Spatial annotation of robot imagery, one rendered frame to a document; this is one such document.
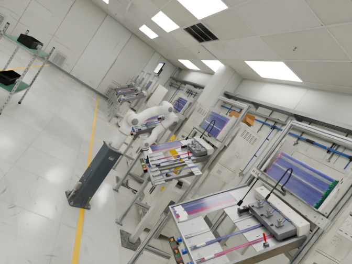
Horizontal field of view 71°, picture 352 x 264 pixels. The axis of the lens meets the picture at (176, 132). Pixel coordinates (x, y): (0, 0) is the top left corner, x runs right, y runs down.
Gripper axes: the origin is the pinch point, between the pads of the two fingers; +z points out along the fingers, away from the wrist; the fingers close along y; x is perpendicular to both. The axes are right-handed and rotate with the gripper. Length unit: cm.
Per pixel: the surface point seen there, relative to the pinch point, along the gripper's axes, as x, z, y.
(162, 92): 123, 0, -460
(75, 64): -142, -104, -872
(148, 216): -12, 42, 40
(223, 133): 89, -20, 11
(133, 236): -30, 61, 40
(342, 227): 101, 4, 155
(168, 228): 12, 87, 10
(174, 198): 23, 48, 10
